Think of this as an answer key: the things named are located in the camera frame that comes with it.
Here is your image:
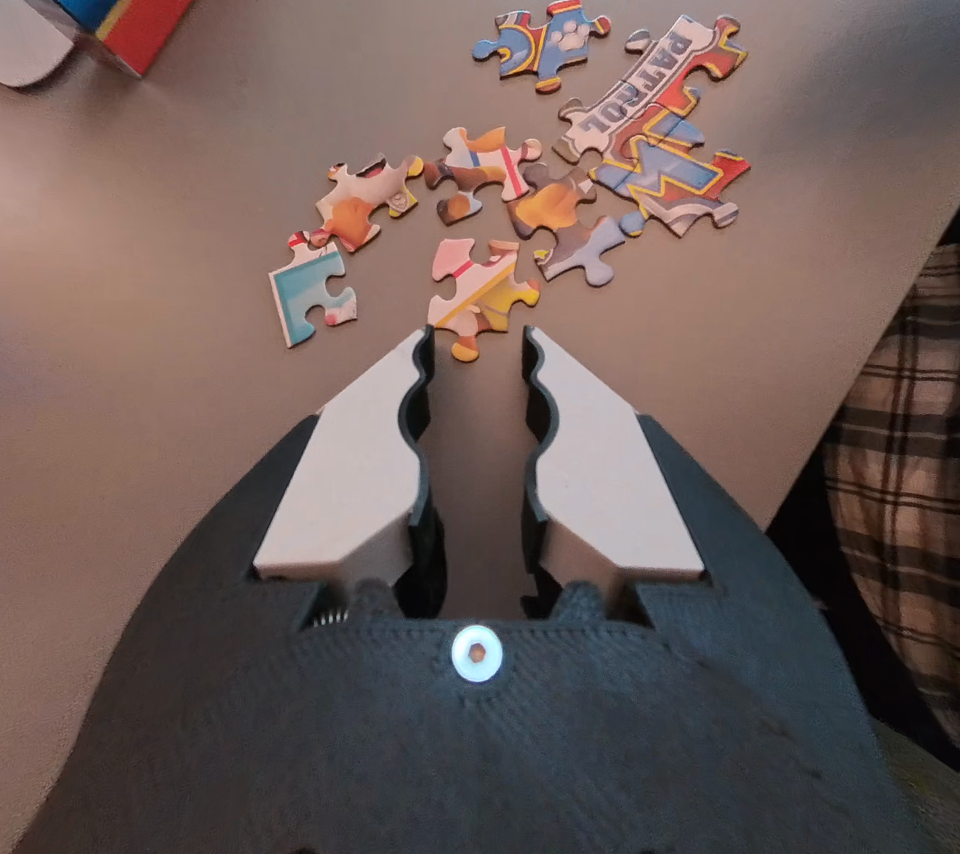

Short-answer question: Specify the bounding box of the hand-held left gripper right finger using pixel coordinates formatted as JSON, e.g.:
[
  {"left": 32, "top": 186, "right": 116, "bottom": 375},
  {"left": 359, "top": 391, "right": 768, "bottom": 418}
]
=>
[{"left": 519, "top": 325, "right": 708, "bottom": 620}]

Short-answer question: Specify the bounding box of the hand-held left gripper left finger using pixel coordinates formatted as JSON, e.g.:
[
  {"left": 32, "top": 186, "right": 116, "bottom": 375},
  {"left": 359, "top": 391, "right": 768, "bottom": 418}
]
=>
[{"left": 252, "top": 325, "right": 449, "bottom": 620}]

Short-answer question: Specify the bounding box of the pink red collar puzzle piece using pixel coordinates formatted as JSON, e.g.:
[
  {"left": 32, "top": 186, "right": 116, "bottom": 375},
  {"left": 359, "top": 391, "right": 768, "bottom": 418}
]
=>
[{"left": 427, "top": 238, "right": 543, "bottom": 362}]

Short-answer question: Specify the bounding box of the grey desk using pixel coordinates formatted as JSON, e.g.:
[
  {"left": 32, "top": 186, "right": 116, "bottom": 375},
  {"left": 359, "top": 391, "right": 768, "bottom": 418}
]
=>
[{"left": 0, "top": 0, "right": 960, "bottom": 854}]

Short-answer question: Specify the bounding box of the teal white edge puzzle piece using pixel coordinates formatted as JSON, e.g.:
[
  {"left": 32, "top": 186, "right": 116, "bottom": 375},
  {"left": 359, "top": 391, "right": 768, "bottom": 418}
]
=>
[{"left": 267, "top": 232, "right": 359, "bottom": 350}]

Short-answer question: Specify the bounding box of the orange blue dog puzzle piece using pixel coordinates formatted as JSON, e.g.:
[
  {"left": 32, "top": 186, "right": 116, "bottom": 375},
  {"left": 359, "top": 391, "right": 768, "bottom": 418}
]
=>
[{"left": 506, "top": 163, "right": 627, "bottom": 287}]

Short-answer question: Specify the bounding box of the white orange red puzzle piece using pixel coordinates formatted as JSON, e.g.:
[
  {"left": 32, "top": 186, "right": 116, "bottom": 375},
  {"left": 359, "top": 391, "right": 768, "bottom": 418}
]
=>
[{"left": 313, "top": 154, "right": 425, "bottom": 254}]

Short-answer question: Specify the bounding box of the tan pink striped puzzle piece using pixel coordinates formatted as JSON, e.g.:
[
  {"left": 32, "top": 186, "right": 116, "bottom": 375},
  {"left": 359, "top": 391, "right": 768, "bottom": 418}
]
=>
[{"left": 423, "top": 125, "right": 543, "bottom": 227}]

